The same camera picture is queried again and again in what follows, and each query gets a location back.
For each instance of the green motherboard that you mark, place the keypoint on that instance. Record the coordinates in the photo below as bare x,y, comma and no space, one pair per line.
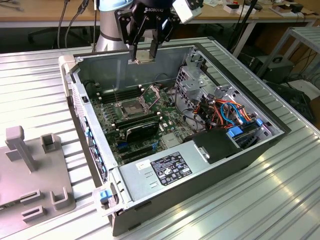
175,125

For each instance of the black graphics card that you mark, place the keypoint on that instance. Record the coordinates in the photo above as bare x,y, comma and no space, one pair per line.
142,131

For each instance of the metal slat shelf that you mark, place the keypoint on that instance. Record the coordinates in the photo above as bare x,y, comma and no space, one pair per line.
307,32

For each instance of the CPU socket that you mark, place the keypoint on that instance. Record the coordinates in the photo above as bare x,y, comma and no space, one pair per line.
131,108

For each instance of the open black PC case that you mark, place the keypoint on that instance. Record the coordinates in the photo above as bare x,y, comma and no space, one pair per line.
200,190

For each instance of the black expansion slot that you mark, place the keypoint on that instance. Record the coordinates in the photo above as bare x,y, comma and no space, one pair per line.
136,150

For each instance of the blue case latch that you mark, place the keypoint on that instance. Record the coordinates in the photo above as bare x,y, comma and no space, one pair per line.
103,195

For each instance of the black plastic shroud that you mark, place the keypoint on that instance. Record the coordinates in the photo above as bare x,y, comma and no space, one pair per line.
215,146

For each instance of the grey parts rack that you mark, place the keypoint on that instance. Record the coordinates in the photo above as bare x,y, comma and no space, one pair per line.
37,175

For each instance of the silver chipset heatsink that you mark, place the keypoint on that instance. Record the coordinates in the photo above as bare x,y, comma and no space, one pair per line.
171,140

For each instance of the blue expansion slot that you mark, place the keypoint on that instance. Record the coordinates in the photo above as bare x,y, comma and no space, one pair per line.
121,144

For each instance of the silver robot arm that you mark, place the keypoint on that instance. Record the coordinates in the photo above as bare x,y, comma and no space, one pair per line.
108,30

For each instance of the grey power supply unit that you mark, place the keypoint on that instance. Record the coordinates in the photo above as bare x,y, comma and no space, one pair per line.
140,180

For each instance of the long wooden desk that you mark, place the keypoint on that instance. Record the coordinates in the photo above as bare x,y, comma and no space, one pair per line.
37,12

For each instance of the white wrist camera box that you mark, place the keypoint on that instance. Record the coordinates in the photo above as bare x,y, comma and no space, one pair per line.
183,12

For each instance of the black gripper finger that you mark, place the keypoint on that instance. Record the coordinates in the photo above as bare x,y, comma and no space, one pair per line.
125,27
153,48

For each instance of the silver drive cage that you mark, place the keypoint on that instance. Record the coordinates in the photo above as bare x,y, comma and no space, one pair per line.
192,85

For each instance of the dark glass panel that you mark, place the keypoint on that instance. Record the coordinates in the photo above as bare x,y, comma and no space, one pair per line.
295,100

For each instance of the black RAM slot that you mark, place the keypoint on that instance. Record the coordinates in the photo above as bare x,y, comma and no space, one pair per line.
127,91
127,88
143,120
127,94
142,117

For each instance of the silver CPU plate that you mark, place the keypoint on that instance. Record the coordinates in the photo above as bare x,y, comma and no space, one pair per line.
144,56

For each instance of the thin metal locking lever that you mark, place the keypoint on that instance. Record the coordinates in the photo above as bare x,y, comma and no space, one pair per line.
116,95

